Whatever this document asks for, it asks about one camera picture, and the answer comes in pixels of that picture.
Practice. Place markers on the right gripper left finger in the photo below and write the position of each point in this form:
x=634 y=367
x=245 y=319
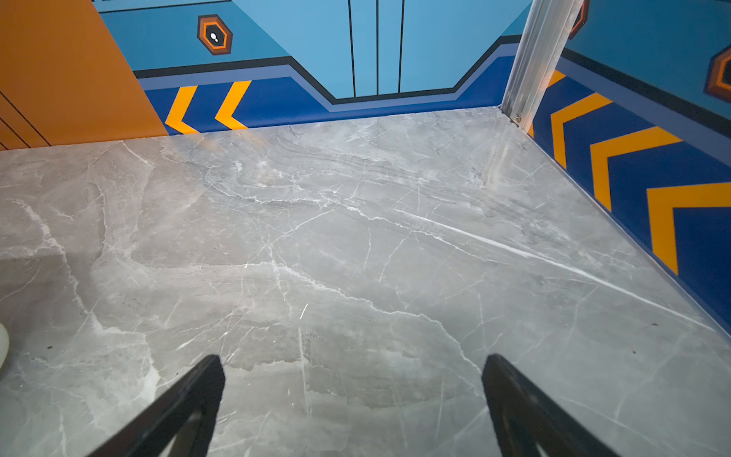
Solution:
x=179 y=423

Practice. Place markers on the white plastic bin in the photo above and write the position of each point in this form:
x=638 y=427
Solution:
x=4 y=344

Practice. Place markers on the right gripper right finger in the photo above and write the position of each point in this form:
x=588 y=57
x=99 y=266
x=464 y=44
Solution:
x=527 y=422

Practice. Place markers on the right aluminium corner post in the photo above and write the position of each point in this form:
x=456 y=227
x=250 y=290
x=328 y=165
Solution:
x=549 y=24

